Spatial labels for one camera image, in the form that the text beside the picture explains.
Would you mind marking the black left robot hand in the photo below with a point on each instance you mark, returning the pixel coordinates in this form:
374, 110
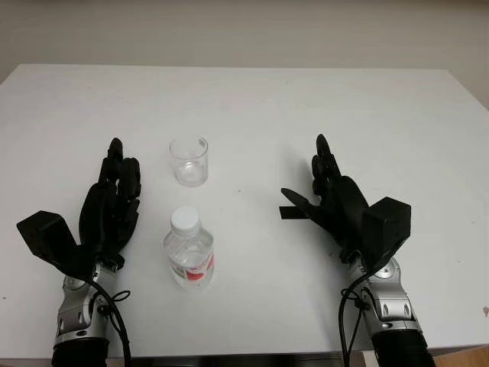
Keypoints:
103, 214

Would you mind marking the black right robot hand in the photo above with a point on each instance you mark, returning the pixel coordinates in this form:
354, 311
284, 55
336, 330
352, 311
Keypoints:
344, 206

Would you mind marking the clear water bottle red label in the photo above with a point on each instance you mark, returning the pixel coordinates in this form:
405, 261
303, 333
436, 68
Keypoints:
189, 252

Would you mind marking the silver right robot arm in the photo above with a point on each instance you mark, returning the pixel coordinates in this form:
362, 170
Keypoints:
393, 313

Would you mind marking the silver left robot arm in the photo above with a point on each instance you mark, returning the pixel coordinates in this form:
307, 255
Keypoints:
76, 317

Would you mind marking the clear plastic cup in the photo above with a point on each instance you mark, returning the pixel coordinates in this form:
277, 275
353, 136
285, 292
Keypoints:
189, 168

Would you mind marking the dark robot torso edge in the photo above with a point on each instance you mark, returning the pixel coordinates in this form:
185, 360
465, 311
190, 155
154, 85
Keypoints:
237, 361

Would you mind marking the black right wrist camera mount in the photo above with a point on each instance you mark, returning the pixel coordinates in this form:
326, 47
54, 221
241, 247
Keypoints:
387, 225

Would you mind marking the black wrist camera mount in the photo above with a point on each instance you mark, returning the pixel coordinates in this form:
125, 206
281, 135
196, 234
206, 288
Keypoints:
387, 225
49, 237

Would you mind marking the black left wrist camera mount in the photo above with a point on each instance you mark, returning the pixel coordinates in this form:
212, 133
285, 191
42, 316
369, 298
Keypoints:
49, 237

